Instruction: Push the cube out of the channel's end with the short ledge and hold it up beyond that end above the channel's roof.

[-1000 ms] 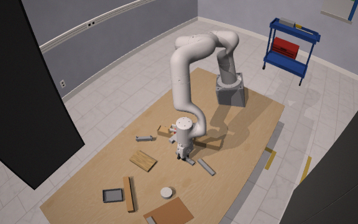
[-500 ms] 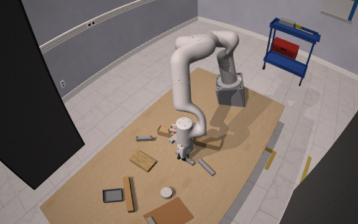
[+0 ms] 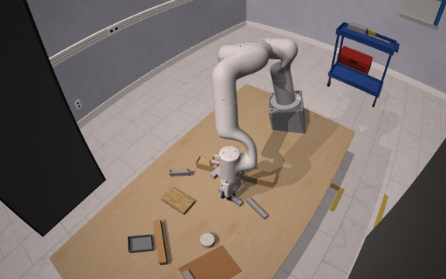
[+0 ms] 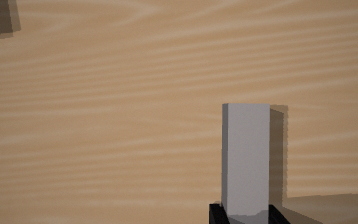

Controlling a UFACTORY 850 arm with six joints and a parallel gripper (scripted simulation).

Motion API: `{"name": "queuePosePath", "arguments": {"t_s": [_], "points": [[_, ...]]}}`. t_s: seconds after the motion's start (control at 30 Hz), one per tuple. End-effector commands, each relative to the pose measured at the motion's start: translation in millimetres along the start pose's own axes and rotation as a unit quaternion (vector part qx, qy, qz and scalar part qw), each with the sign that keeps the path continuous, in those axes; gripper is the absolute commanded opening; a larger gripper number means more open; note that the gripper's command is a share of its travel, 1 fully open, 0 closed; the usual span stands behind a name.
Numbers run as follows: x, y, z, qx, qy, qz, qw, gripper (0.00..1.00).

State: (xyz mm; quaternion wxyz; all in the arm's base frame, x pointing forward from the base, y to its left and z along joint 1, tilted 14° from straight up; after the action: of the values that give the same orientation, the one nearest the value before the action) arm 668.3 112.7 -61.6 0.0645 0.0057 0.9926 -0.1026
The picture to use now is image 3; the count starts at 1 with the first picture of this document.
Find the grey square stick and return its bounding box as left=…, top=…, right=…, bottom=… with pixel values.
left=245, top=197, right=268, bottom=219
left=232, top=195, right=242, bottom=207

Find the long brown wooden beam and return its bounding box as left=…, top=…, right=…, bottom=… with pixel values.
left=153, top=219, right=168, bottom=265

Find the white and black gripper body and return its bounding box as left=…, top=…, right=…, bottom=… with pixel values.
left=220, top=177, right=241, bottom=198

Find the grey flat bar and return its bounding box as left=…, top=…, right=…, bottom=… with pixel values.
left=169, top=168, right=190, bottom=177

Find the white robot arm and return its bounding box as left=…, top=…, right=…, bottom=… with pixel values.
left=210, top=38, right=300, bottom=184

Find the black shallow tray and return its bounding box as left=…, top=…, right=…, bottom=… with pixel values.
left=128, top=234, right=153, bottom=253

